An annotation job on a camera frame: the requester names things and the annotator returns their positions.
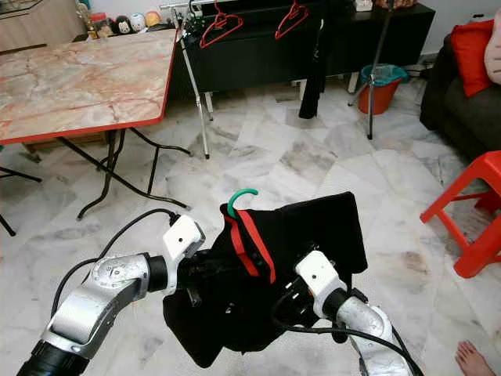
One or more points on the red plastic hanger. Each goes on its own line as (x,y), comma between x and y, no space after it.
(221,30)
(292,22)

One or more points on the green plastic hanger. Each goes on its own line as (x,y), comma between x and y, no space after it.
(236,196)

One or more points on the black TV cabinet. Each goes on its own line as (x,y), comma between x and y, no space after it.
(258,63)

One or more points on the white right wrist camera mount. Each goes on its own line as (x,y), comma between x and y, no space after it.
(317,274)

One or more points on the orange round plush doll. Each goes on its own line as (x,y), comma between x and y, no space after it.
(153,19)

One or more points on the black jacket with red stripes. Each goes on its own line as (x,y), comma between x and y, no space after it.
(305,231)

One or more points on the silver metal clothes rack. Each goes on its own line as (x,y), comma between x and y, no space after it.
(198,110)

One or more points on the red bucket with teal bag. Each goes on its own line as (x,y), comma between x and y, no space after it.
(382,92)

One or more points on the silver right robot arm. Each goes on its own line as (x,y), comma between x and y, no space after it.
(364,317)

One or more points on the pink cat face pillow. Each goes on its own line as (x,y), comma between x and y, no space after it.
(495,55)

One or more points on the person bare foot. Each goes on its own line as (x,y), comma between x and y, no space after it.
(476,359)

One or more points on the black garment with yellow logo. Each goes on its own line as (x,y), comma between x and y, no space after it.
(313,82)

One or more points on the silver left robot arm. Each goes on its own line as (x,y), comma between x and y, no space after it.
(102,294)

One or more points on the red plastic stool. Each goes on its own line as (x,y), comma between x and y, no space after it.
(470,227)

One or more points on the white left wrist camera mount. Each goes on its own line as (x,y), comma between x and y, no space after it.
(184,239)

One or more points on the dark round plush doll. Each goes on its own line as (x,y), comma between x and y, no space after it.
(121,25)

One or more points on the red cushion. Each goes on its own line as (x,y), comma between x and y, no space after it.
(470,55)

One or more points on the light wooden cabinet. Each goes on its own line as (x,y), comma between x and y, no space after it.
(39,23)

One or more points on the marble table with red edge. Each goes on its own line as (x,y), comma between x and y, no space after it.
(78,82)

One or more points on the grey fabric sofa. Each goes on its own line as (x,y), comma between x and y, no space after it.
(462,117)

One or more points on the black folding chair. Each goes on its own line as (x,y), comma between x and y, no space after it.
(6,196)

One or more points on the white round plush doll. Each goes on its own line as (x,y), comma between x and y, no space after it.
(138,22)

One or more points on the jar with red lid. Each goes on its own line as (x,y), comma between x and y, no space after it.
(98,25)

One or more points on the white pink tissue box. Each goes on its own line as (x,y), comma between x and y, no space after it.
(362,5)

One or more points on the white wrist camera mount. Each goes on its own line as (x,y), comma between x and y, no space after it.
(184,239)
(317,274)

